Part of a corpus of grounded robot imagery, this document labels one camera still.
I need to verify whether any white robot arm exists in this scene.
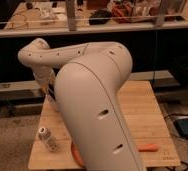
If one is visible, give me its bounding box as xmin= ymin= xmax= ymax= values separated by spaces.
xmin=18 ymin=38 xmax=146 ymax=171

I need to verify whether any white bottle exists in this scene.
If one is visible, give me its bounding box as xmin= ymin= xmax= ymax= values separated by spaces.
xmin=38 ymin=127 xmax=58 ymax=152

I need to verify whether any orange plate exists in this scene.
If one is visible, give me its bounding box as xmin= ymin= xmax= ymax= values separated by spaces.
xmin=71 ymin=142 xmax=84 ymax=167

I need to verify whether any black bag on bench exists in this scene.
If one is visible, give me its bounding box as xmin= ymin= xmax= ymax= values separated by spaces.
xmin=89 ymin=10 xmax=111 ymax=25

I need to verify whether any red tool on bench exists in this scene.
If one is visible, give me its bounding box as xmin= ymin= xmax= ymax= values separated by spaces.
xmin=112 ymin=4 xmax=132 ymax=23

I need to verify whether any orange carrot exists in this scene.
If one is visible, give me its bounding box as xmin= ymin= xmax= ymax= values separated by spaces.
xmin=138 ymin=143 xmax=159 ymax=152

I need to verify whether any black foot pedal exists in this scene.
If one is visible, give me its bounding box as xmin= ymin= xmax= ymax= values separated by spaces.
xmin=174 ymin=118 xmax=188 ymax=137

